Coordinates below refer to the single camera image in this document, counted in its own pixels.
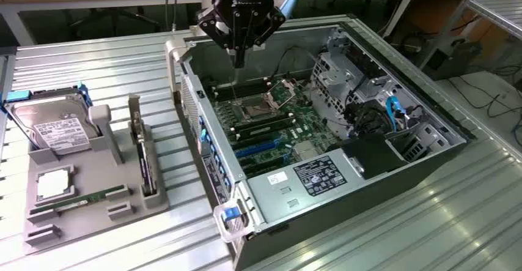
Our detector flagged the black plastic shroud box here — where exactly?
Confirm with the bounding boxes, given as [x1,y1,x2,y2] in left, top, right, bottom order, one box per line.
[339,133,408,180]

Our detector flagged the grey metal disk bay cage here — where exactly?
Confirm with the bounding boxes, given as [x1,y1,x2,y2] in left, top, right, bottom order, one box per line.
[310,28,392,137]

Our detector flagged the blue disk caddy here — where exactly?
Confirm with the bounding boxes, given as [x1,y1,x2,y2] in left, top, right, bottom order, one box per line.
[0,81,91,116]

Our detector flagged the metal socket cover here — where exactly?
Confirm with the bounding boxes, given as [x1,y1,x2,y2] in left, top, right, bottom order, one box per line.
[263,79,302,107]

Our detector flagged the CPU socket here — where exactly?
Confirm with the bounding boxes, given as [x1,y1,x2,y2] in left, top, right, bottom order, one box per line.
[240,100,270,121]

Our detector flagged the long PCIe expansion slot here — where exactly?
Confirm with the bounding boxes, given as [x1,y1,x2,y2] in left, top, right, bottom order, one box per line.
[243,161,288,174]
[234,139,278,153]
[240,157,286,169]
[238,145,282,159]

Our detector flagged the green motherboard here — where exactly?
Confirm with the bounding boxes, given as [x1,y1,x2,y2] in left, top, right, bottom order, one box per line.
[203,75,347,177]

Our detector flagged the blue flat wire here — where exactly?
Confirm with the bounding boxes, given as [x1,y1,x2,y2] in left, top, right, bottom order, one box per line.
[383,95,404,134]

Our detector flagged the silver CPU chip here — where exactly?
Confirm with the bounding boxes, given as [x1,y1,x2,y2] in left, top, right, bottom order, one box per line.
[34,171,70,201]

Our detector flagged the grey power supply with label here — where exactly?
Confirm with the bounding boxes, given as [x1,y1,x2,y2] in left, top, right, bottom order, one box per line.
[244,147,364,226]

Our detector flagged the black box on floor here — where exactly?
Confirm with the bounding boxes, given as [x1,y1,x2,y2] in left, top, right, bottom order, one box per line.
[422,37,484,81]

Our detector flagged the black looped wire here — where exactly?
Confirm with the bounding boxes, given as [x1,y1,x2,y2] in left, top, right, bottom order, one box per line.
[275,46,316,81]

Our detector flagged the aluminium frame table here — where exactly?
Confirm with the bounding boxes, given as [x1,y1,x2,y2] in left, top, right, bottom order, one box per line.
[419,0,522,73]

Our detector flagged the grey open PC case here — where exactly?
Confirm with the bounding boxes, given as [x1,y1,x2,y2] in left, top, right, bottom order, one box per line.
[163,13,476,271]

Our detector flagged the black office chair base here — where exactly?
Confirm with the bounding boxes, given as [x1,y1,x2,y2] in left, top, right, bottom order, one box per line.
[66,5,162,38]

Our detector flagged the green RAM stick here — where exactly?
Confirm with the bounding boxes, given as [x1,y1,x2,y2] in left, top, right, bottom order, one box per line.
[30,186,125,215]

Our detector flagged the black RAM slot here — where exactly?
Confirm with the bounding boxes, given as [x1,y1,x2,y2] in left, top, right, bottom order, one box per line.
[210,80,268,94]
[211,81,270,97]
[212,83,270,99]
[235,121,295,138]
[234,118,294,135]
[214,86,271,102]
[236,124,295,141]
[232,115,292,131]

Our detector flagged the grey metal disk bay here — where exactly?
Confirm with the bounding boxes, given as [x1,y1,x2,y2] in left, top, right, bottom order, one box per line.
[384,123,450,168]

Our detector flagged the thin metal locking lever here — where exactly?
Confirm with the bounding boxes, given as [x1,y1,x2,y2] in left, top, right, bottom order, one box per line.
[230,53,239,102]

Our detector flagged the black wire bundle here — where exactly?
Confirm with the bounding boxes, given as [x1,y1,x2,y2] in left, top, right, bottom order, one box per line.
[344,99,388,138]

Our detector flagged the grey case handle blue latch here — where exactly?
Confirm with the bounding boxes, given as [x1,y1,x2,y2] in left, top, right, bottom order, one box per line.
[212,199,250,243]

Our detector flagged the grey parts rack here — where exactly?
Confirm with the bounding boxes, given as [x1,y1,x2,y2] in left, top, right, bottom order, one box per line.
[22,104,171,256]

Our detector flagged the black floor cables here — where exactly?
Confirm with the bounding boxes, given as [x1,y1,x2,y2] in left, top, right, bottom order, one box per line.
[459,65,522,122]

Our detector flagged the silver hard disk with label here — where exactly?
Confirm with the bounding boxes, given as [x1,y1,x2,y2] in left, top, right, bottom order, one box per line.
[9,95,102,157]

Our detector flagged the graphics card with metal bracket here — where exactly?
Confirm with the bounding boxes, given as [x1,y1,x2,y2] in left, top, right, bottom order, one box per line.
[127,94,158,198]

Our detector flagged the silver chipset heatsink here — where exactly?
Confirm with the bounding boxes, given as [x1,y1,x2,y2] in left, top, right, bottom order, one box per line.
[292,142,319,159]

